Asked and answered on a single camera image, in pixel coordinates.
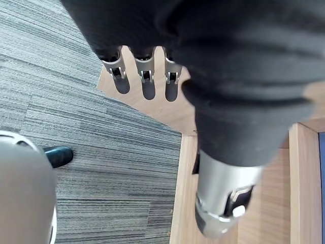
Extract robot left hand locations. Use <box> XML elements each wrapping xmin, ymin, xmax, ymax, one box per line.
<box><xmin>60</xmin><ymin>0</ymin><xmax>325</xmax><ymax>239</ymax></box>

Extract dark robot foot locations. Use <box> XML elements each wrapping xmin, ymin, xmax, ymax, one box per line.
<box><xmin>43</xmin><ymin>145</ymin><xmax>74</xmax><ymax>169</ymax></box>

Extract silver robot leg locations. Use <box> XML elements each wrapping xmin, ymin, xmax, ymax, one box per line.
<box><xmin>0</xmin><ymin>130</ymin><xmax>58</xmax><ymax>244</ymax></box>

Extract black cabinet handle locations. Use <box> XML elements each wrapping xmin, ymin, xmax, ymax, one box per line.
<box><xmin>192</xmin><ymin>153</ymin><xmax>201</xmax><ymax>175</ymax></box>

